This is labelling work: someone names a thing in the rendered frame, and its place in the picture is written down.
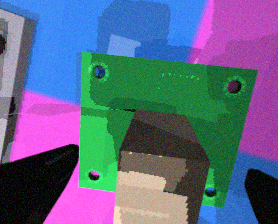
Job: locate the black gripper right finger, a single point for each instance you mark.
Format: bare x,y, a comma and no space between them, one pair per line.
262,190

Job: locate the green plate with corner holes and square handle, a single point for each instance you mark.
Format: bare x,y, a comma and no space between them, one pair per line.
159,133

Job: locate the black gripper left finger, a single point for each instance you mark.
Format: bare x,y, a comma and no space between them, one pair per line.
31,186

